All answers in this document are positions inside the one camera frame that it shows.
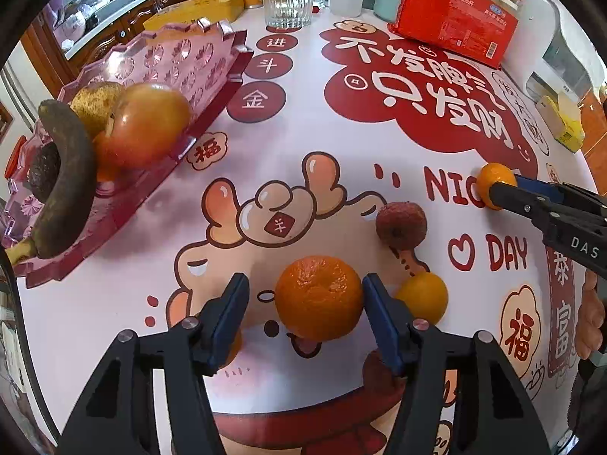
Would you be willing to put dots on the yellow tissue box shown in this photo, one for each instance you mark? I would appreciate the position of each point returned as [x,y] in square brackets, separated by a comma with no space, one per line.
[562,125]

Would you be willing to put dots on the red lychee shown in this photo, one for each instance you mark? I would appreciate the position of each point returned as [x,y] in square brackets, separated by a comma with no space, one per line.
[400,225]
[374,369]

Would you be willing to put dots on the person's right forearm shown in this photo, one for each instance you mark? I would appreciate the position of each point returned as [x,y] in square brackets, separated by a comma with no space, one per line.
[588,393]

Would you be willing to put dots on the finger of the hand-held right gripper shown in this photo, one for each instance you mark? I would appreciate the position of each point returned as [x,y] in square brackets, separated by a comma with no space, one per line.
[517,199]
[538,186]

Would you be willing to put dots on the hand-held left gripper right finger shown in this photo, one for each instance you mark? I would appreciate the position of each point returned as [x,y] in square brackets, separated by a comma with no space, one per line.
[384,322]

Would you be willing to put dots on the person's right hand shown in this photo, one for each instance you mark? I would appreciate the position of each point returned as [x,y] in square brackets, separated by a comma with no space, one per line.
[589,313]

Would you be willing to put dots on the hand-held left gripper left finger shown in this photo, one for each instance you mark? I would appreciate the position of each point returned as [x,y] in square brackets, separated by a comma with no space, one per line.
[230,322]

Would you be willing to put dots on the wooden kitchen cabinet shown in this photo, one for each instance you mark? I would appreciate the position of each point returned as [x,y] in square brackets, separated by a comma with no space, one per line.
[118,23]

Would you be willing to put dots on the pink plastic fruit bowl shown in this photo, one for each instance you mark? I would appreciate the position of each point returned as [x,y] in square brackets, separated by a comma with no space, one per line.
[189,57]

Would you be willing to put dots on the dark avocado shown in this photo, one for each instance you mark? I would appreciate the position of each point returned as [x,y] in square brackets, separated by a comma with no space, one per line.
[45,170]

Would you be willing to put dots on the yellow pear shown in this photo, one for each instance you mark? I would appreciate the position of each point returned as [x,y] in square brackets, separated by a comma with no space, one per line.
[95,104]

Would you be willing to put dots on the overripe dark banana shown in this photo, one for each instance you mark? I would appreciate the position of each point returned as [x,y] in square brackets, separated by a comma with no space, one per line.
[66,189]

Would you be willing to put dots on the red apple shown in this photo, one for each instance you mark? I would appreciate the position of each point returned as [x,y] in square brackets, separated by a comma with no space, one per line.
[147,123]

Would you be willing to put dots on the white countertop appliance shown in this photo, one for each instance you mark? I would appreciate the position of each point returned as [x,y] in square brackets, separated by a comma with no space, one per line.
[540,42]

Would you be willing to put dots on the clear glass tumbler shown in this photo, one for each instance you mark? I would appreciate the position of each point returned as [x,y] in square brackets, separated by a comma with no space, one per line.
[288,2]

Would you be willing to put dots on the large tangerine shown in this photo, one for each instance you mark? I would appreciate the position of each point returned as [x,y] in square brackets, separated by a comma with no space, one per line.
[320,298]

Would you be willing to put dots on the red pack of paper cups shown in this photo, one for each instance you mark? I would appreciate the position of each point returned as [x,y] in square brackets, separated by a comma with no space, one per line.
[455,23]

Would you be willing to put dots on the yellow tin box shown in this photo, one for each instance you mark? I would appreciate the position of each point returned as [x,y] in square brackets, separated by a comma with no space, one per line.
[189,9]

